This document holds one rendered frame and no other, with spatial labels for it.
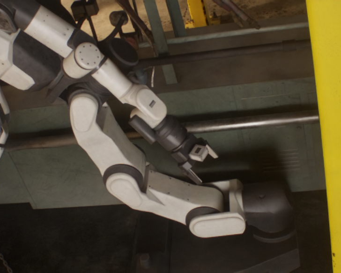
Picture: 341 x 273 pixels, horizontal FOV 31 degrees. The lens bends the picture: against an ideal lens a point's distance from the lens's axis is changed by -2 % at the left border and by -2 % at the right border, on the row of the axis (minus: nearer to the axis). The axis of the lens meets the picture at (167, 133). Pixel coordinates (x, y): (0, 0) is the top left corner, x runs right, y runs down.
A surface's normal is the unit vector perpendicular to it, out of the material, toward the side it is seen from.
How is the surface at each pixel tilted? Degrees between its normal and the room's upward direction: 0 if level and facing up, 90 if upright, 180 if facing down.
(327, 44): 90
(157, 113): 57
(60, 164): 90
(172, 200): 90
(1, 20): 109
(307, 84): 90
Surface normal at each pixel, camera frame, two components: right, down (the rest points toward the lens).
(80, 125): -0.07, 0.63
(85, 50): 0.50, -0.18
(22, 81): -0.36, 0.84
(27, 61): 0.19, 0.54
